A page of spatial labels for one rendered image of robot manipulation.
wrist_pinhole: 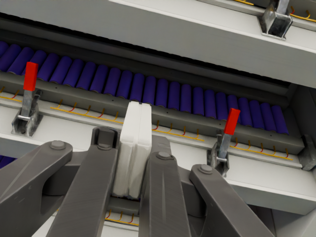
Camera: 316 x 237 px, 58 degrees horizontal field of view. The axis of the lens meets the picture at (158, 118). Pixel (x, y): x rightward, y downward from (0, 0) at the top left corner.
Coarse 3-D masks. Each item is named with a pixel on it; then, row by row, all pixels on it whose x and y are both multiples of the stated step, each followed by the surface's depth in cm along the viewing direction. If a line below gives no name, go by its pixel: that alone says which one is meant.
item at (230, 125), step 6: (234, 114) 38; (228, 120) 38; (234, 120) 38; (228, 126) 38; (234, 126) 38; (228, 132) 38; (228, 138) 39; (222, 144) 39; (228, 144) 39; (222, 150) 39; (222, 156) 39
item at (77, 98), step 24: (0, 72) 40; (0, 96) 40; (48, 96) 41; (72, 96) 41; (96, 96) 41; (168, 120) 42; (192, 120) 42; (216, 120) 43; (264, 144) 44; (288, 144) 44
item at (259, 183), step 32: (32, 32) 47; (160, 64) 49; (192, 64) 49; (0, 128) 37; (64, 128) 39; (160, 128) 43; (288, 128) 49; (192, 160) 40; (256, 160) 43; (288, 160) 44; (256, 192) 40; (288, 192) 40
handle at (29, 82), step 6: (30, 66) 35; (36, 66) 35; (30, 72) 35; (36, 72) 36; (24, 78) 36; (30, 78) 36; (36, 78) 36; (24, 84) 36; (30, 84) 36; (24, 90) 36; (30, 90) 36; (24, 96) 36; (30, 96) 36; (24, 102) 36; (30, 102) 36; (24, 108) 36; (30, 108) 37; (24, 114) 37; (30, 114) 37
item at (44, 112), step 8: (0, 104) 39; (8, 104) 39; (16, 104) 40; (40, 112) 40; (48, 112) 40; (56, 112) 40; (72, 120) 40; (80, 120) 40; (88, 120) 40; (96, 120) 41; (120, 128) 41; (168, 136) 42; (184, 144) 42; (192, 144) 42; (200, 144) 42; (208, 144) 42; (232, 152) 42; (240, 152) 43; (264, 160) 43; (272, 160) 43; (280, 160) 43
